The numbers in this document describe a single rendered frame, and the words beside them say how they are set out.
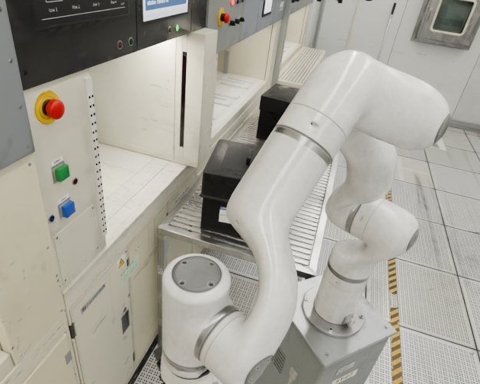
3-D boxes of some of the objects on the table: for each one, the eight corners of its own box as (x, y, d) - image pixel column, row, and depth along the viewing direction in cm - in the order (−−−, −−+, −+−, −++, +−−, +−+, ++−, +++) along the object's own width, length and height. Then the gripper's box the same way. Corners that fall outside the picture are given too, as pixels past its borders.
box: (301, 151, 209) (311, 107, 195) (254, 137, 216) (260, 95, 202) (312, 133, 231) (322, 94, 218) (269, 122, 239) (276, 82, 225)
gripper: (134, 326, 56) (138, 389, 65) (215, 413, 47) (206, 472, 56) (174, 299, 61) (171, 362, 70) (254, 373, 52) (239, 433, 61)
